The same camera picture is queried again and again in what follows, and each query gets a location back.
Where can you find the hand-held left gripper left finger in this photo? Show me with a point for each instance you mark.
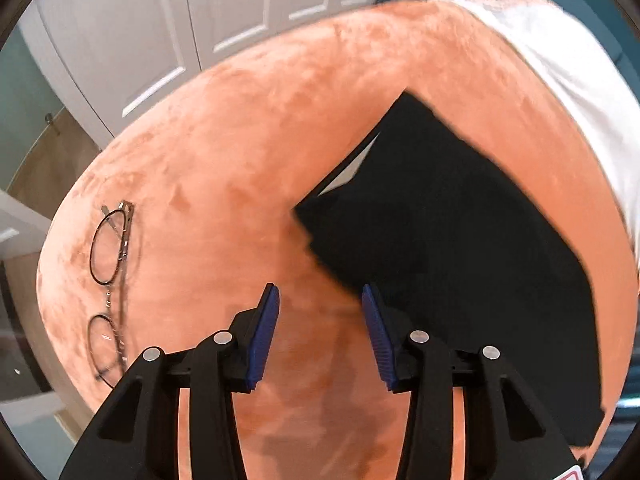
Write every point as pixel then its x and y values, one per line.
pixel 264 330

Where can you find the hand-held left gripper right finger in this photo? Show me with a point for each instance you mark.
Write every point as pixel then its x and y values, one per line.
pixel 379 335

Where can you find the black pants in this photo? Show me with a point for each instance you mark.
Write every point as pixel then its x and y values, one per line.
pixel 450 235

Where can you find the orange plush blanket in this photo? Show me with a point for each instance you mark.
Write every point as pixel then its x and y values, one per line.
pixel 250 160

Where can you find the white door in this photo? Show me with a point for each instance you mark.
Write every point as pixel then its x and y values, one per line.
pixel 20 220

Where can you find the white blanket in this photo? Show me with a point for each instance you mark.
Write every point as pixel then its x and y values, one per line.
pixel 565 70

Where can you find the white panelled wardrobe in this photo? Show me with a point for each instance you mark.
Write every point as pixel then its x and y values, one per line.
pixel 150 20

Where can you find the metal frame eyeglasses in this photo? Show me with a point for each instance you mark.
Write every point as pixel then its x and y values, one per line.
pixel 107 247

